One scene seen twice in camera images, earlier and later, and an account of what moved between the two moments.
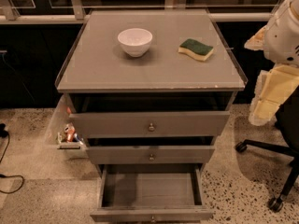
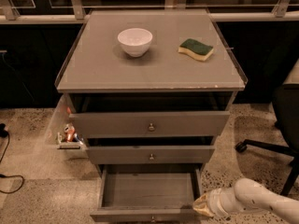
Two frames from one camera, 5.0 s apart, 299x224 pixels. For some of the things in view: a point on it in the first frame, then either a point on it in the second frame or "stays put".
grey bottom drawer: [150, 193] stays put
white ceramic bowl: [135, 41] stays put
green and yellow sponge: [200, 50] stays put
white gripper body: [282, 41] -> [215, 202]
